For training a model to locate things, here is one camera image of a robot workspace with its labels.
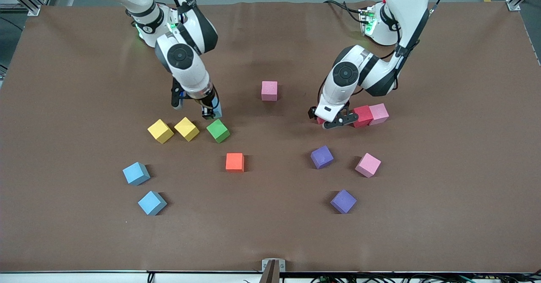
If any metal pole bracket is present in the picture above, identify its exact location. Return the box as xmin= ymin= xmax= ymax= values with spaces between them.
xmin=260 ymin=259 xmax=286 ymax=283

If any purple foam cube with dent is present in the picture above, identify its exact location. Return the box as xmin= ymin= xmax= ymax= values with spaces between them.
xmin=330 ymin=189 xmax=358 ymax=215

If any orange foam cube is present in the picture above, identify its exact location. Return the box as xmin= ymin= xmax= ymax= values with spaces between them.
xmin=225 ymin=152 xmax=246 ymax=173

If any black left arm base cable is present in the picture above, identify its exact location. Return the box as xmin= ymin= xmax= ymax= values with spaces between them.
xmin=323 ymin=0 xmax=369 ymax=25

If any pink foam cube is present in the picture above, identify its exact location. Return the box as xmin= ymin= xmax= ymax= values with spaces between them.
xmin=354 ymin=152 xmax=382 ymax=178
xmin=369 ymin=103 xmax=390 ymax=126
xmin=261 ymin=81 xmax=279 ymax=102

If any brown table mat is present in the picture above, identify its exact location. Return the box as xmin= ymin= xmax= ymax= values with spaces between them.
xmin=0 ymin=0 xmax=541 ymax=274

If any yellow foam cube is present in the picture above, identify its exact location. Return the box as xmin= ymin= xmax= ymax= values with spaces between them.
xmin=147 ymin=119 xmax=175 ymax=144
xmin=174 ymin=117 xmax=200 ymax=142

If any green foam cube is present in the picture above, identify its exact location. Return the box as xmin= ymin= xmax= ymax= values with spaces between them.
xmin=206 ymin=118 xmax=231 ymax=144

